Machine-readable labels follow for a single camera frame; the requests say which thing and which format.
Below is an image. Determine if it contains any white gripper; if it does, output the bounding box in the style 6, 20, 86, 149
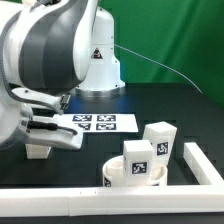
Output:
20, 104, 83, 150

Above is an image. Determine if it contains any white round stool seat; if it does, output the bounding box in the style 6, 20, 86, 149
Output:
102, 156, 168, 187

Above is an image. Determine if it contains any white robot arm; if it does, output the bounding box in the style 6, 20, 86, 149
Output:
0, 0, 125, 150

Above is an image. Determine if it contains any white marker sheet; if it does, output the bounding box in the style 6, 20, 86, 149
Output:
55, 114, 138, 133

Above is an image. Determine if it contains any white L-shaped fence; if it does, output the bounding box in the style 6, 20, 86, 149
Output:
0, 142, 224, 217

